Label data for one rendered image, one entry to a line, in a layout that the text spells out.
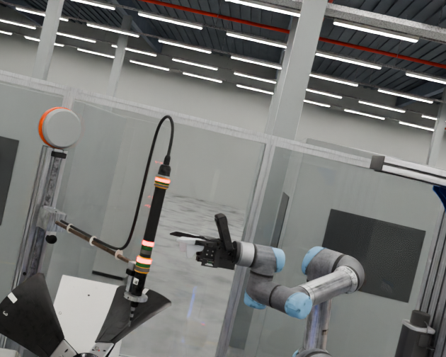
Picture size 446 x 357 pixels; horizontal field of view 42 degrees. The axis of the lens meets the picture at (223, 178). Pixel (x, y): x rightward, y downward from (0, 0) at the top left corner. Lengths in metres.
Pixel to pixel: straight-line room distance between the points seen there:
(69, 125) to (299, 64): 4.09
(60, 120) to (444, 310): 1.50
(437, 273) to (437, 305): 0.11
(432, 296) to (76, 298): 1.22
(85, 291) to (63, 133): 0.60
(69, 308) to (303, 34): 4.56
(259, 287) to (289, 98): 4.37
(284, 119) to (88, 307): 4.20
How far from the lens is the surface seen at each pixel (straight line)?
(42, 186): 2.29
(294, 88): 6.06
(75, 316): 2.15
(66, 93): 2.43
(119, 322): 1.90
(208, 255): 1.75
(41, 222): 2.25
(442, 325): 1.99
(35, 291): 1.90
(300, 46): 6.14
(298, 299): 1.73
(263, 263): 1.80
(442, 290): 2.01
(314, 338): 2.22
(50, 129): 2.26
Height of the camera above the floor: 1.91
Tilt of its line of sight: 2 degrees down
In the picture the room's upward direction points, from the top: 13 degrees clockwise
